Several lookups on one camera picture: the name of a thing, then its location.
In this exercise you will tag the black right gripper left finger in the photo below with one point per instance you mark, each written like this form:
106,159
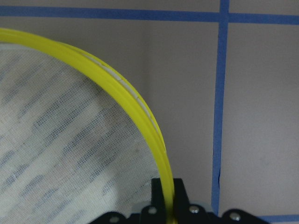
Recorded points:
155,211

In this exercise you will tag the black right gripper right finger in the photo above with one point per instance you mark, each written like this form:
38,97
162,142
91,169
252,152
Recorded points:
184,211

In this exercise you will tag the yellow steamer basket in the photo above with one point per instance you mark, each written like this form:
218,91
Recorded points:
77,140

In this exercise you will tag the brown gridded table mat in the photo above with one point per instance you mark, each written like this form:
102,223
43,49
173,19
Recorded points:
221,77

